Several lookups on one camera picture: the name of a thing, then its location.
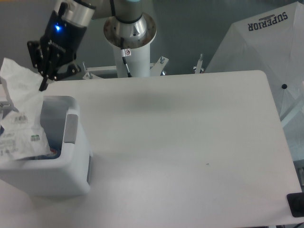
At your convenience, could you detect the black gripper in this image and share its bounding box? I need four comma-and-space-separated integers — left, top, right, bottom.
27, 11, 87, 91

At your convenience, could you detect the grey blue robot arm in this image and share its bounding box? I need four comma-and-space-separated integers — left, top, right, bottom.
27, 0, 147, 91

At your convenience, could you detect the white umbrella with lettering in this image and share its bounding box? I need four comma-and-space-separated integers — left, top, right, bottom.
206, 2, 304, 161

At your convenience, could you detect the left metal table clamp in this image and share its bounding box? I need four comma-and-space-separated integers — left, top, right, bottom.
83, 62, 93, 80

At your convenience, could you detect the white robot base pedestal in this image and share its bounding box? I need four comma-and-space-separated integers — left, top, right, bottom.
104, 13, 157, 78

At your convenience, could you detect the white plastic wrapper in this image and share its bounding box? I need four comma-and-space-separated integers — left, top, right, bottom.
0, 58, 50, 163

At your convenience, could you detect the white plastic trash can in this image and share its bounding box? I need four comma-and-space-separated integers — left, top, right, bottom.
0, 95, 93, 197

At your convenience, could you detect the black device at table edge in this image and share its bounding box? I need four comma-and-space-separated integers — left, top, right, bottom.
286, 192, 304, 218

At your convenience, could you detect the middle metal bracket clamp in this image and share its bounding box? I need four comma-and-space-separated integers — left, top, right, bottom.
150, 56, 169, 76

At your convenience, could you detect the black cable on pedestal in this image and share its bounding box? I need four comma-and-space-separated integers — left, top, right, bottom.
120, 37, 133, 78

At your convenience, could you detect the clear plastic water bottle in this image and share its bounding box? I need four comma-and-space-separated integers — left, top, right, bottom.
29, 143, 62, 160

